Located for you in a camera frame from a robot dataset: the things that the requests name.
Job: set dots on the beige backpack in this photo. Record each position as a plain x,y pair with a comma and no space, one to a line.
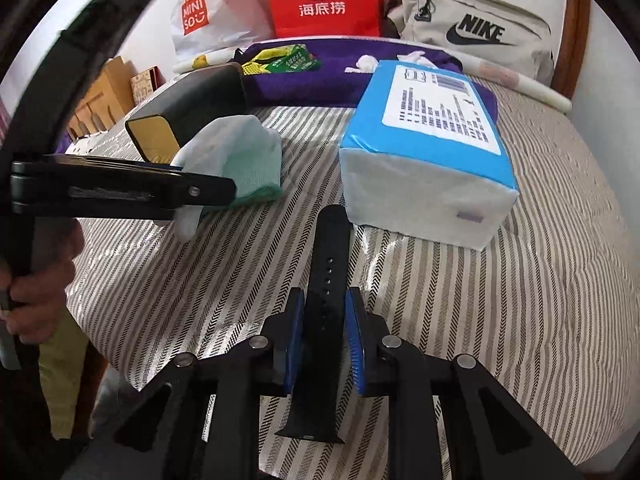
440,15

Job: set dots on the wooden headboard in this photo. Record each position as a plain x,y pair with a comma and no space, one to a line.
575,35

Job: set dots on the small patterned box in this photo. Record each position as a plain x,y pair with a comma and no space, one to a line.
145,80

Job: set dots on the olive cloth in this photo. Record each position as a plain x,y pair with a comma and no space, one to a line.
62,375

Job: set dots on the blue tissue pack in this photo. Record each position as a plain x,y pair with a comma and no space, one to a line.
425,175

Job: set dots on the person's left hand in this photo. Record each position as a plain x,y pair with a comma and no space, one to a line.
45,300

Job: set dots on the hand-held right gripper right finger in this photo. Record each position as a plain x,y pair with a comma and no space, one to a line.
360,345

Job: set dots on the wooden cabinet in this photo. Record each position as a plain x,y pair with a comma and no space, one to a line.
107,90

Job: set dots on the green tissue packet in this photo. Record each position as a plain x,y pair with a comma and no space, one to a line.
295,62

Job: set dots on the black box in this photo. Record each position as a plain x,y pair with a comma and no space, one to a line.
190,95

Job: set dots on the white paper roll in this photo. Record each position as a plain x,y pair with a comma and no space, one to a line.
530,91

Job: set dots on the crumpled white tissue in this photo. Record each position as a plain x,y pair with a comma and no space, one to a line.
362,62

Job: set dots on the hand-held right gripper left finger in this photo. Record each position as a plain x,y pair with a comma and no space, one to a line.
295,340

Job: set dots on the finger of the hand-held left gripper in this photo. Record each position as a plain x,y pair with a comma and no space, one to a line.
200,191

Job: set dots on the white plastic bag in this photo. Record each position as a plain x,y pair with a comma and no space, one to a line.
225,10

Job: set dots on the small white tissue pack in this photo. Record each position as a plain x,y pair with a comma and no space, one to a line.
412,56

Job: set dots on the purple towel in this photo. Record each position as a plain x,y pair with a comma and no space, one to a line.
320,85

